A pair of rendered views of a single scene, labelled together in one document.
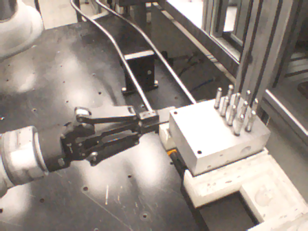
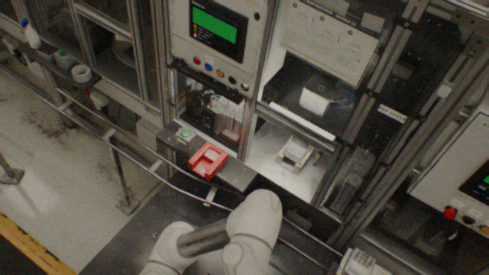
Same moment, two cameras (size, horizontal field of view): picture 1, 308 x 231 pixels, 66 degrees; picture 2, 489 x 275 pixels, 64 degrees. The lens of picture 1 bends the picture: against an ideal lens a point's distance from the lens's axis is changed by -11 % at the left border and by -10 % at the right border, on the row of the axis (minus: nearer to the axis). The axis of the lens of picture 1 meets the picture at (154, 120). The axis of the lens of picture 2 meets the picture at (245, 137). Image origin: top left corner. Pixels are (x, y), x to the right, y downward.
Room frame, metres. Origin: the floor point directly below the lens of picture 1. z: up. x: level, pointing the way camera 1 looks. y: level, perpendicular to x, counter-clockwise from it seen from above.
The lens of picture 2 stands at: (0.17, 0.80, 2.52)
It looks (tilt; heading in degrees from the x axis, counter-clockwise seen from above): 52 degrees down; 316
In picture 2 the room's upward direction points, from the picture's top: 10 degrees clockwise
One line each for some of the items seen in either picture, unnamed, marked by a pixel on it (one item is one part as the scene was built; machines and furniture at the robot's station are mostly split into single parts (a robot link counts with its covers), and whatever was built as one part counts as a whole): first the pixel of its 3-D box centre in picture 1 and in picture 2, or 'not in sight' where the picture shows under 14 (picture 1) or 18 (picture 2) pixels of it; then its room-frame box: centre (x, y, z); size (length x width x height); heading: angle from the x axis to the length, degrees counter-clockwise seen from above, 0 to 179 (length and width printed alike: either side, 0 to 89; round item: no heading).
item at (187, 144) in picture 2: not in sight; (186, 140); (1.20, 0.21, 0.97); 0.08 x 0.08 x 0.12; 21
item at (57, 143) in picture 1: (69, 143); not in sight; (0.27, 0.14, 0.88); 0.09 x 0.07 x 0.08; 111
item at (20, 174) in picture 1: (27, 155); not in sight; (0.24, 0.21, 0.88); 0.09 x 0.06 x 0.09; 21
